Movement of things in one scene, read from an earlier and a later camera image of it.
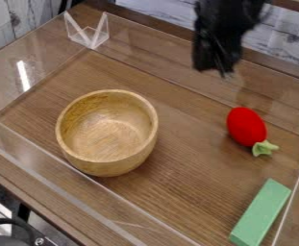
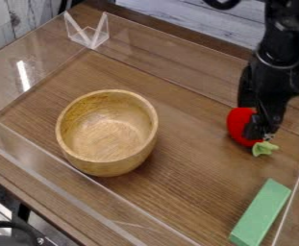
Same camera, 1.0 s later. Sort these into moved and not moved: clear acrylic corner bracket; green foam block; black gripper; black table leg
Moved: black gripper
Not moved: black table leg; green foam block; clear acrylic corner bracket
